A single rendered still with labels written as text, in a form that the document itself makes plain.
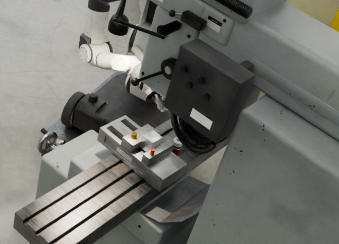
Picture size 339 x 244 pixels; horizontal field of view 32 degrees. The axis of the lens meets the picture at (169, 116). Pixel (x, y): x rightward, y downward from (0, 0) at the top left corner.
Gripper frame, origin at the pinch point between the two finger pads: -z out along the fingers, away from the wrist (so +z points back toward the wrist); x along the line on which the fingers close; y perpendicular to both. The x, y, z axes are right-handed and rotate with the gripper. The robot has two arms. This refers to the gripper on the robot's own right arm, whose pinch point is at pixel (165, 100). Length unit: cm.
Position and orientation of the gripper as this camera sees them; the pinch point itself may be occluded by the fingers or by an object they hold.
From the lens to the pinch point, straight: 219.3
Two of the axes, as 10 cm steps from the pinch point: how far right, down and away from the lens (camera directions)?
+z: -5.3, -6.4, 5.6
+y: -2.5, 7.5, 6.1
